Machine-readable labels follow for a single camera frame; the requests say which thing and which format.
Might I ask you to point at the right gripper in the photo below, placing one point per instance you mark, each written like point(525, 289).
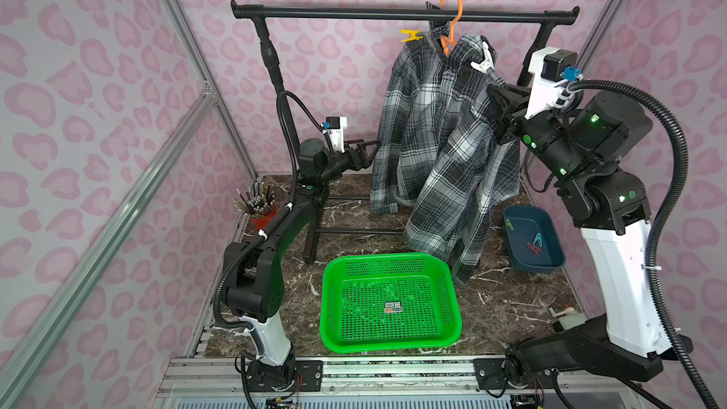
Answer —
point(512, 115)

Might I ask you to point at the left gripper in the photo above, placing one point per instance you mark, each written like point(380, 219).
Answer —
point(358, 155)

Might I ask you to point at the white clothespin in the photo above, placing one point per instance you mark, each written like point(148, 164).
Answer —
point(486, 66)

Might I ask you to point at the black white plaid shirt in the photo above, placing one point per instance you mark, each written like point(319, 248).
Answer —
point(438, 155)

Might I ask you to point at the orange plastic hanger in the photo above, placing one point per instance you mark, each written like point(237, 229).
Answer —
point(449, 41)

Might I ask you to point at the yellow clothespin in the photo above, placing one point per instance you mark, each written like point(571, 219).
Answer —
point(411, 35)

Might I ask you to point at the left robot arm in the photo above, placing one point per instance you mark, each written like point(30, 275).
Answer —
point(251, 288)

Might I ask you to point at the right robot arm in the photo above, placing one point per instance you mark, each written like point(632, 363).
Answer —
point(609, 206)

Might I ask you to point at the red pen holder cup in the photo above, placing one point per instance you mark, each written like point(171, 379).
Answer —
point(258, 202)

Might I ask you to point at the green clothespin in tray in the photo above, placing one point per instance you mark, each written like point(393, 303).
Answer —
point(538, 240)

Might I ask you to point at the green plastic basket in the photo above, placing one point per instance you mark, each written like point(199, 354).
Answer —
point(354, 290)

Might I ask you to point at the teal plastic tray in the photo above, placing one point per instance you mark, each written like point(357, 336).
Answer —
point(531, 240)

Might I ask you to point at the pink clothespin in tray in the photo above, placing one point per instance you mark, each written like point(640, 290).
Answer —
point(536, 250)

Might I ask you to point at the basket label sticker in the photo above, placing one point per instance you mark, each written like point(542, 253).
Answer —
point(393, 307)

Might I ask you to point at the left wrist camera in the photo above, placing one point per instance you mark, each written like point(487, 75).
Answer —
point(336, 128)

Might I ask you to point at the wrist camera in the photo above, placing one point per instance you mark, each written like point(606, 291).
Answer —
point(553, 70)
point(336, 128)

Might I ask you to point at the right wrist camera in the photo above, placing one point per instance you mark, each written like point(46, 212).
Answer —
point(553, 70)

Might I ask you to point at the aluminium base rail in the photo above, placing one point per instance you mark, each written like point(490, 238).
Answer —
point(449, 381)

